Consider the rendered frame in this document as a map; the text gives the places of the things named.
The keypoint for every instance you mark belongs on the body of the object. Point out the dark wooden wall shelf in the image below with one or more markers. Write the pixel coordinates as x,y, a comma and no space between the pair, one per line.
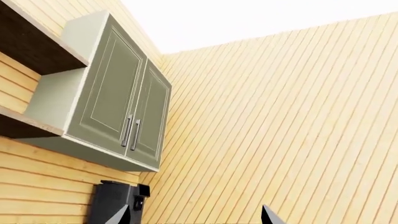
34,42
25,127

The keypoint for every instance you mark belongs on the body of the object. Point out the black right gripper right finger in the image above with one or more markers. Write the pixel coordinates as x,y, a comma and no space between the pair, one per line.
270,216

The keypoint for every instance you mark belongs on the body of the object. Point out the grey-green wall cabinet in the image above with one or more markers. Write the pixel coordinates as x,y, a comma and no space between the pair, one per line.
77,98

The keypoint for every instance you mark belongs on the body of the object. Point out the black coffee machine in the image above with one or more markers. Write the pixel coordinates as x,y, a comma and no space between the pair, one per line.
113,200

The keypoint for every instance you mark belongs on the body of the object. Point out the grey-green panelled cabinet door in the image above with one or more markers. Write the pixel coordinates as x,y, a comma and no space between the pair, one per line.
150,116
109,93

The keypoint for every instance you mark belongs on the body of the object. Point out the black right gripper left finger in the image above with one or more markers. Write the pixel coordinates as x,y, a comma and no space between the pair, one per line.
119,215

